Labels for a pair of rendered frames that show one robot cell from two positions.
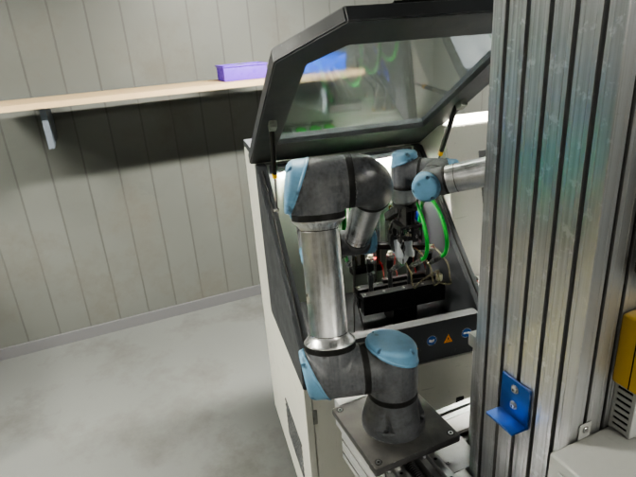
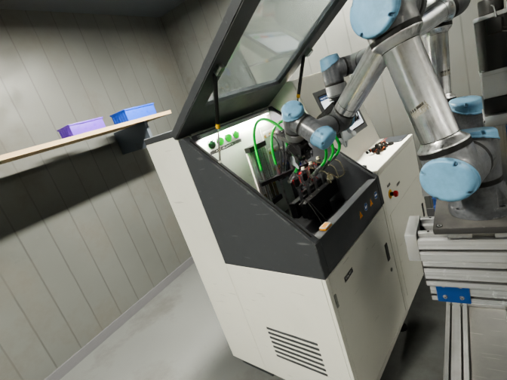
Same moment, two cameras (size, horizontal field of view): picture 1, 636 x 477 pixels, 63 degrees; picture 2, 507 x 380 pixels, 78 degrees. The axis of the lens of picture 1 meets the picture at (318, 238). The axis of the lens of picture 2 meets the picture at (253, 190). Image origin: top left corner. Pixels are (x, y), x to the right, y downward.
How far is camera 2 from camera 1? 107 cm
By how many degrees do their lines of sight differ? 30
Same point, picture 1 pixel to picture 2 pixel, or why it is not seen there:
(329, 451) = (350, 327)
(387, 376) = (496, 150)
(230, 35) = (55, 112)
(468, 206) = not seen: hidden behind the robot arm
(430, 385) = (373, 242)
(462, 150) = (305, 93)
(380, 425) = (497, 202)
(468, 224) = not seen: hidden behind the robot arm
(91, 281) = not seen: outside the picture
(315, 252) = (421, 55)
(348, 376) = (483, 157)
